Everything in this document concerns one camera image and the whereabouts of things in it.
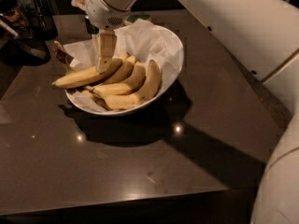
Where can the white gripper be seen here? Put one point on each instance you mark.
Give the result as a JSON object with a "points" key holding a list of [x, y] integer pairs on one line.
{"points": [[104, 12]]}

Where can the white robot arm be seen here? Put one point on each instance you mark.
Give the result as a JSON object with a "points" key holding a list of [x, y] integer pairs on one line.
{"points": [[230, 126]]}

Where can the white bowl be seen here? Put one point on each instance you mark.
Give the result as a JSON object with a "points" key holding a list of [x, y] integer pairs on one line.
{"points": [[171, 56]]}

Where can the yellow banana bunch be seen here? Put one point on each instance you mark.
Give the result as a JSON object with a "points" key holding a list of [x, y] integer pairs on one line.
{"points": [[132, 85]]}

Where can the green yellow sponge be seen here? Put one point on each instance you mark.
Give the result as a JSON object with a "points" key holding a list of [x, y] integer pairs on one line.
{"points": [[139, 16]]}

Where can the black mesh basket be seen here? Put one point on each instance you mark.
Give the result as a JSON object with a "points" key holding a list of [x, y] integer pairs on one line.
{"points": [[42, 21]]}

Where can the white paper liner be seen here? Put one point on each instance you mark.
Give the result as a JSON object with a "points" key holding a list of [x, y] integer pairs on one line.
{"points": [[146, 41]]}

